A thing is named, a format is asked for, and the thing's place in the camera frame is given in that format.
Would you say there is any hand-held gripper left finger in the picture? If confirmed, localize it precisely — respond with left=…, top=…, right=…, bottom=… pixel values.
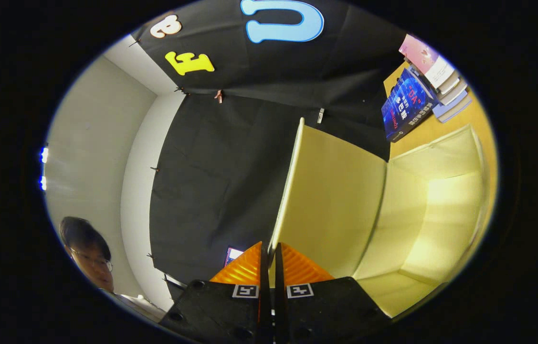
left=159, top=241, right=271, bottom=344

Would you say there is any pale green fabric storage box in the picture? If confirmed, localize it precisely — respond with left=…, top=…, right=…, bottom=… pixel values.
left=269, top=118, right=491, bottom=318

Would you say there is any white book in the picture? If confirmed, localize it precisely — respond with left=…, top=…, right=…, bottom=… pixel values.
left=433, top=72, right=467, bottom=106

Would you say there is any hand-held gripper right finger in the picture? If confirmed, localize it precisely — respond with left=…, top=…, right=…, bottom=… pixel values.
left=274, top=242, right=392, bottom=344

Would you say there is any dark blue book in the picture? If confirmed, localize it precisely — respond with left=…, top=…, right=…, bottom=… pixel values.
left=382, top=67, right=440, bottom=143

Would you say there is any person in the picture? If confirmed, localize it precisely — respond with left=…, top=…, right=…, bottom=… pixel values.
left=59, top=216, right=167, bottom=323

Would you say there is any computer monitor screen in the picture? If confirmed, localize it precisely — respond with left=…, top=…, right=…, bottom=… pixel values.
left=224, top=247, right=244, bottom=267

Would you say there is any pink cover book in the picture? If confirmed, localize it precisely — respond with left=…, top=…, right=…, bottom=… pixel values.
left=399, top=34, right=455, bottom=89

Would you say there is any pale blue book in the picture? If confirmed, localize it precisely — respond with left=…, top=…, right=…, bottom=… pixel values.
left=433, top=91, right=472, bottom=123

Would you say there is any black backdrop cloth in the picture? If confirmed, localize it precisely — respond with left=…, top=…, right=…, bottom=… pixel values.
left=130, top=0, right=405, bottom=287

